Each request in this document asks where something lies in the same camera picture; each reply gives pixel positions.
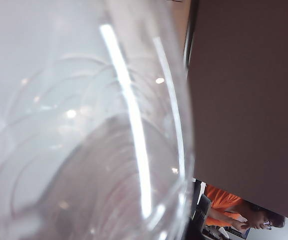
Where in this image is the clear red-label mineral water bottle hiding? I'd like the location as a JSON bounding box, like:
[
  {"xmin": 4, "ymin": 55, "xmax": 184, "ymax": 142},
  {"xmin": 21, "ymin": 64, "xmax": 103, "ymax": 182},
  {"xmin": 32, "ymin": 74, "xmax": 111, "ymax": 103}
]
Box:
[{"xmin": 0, "ymin": 0, "xmax": 196, "ymax": 240}]

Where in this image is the person in orange shirt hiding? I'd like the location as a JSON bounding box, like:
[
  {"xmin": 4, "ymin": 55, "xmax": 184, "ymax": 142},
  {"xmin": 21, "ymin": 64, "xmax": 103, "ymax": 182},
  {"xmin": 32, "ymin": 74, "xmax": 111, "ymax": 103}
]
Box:
[{"xmin": 203, "ymin": 184, "xmax": 287, "ymax": 230}]

